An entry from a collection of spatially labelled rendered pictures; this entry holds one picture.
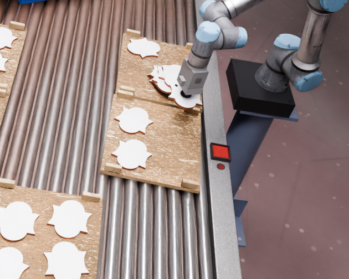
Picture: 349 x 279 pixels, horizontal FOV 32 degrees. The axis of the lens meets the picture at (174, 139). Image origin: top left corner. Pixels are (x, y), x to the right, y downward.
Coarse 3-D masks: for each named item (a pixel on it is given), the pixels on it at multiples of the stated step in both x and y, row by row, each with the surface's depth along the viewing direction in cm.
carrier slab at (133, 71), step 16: (160, 48) 264; (176, 48) 268; (128, 64) 250; (144, 64) 253; (160, 64) 256; (176, 64) 259; (128, 80) 243; (144, 80) 246; (144, 96) 239; (160, 96) 241
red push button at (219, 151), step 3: (213, 147) 229; (216, 147) 230; (219, 147) 230; (222, 147) 230; (225, 147) 231; (213, 150) 228; (216, 150) 228; (219, 150) 229; (222, 150) 229; (225, 150) 230; (213, 153) 227; (216, 153) 227; (219, 153) 228; (222, 153) 228; (225, 153) 229; (219, 156) 227; (222, 156) 227; (225, 156) 227; (228, 156) 228
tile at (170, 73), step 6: (162, 66) 247; (168, 66) 248; (174, 66) 249; (180, 66) 250; (168, 72) 245; (174, 72) 246; (162, 78) 242; (168, 78) 242; (174, 78) 243; (168, 84) 239; (174, 84) 241
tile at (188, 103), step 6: (174, 90) 226; (180, 90) 227; (168, 96) 222; (174, 96) 223; (180, 96) 224; (192, 96) 226; (198, 96) 227; (180, 102) 222; (186, 102) 222; (192, 102) 223; (198, 102) 224; (186, 108) 221
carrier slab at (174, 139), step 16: (112, 112) 227; (160, 112) 234; (176, 112) 237; (112, 128) 221; (160, 128) 228; (176, 128) 230; (192, 128) 233; (112, 144) 215; (160, 144) 222; (176, 144) 224; (192, 144) 226; (112, 160) 210; (160, 160) 216; (176, 160) 218; (192, 160) 220; (128, 176) 207; (144, 176) 208; (160, 176) 210; (176, 176) 212; (192, 176) 215; (192, 192) 211
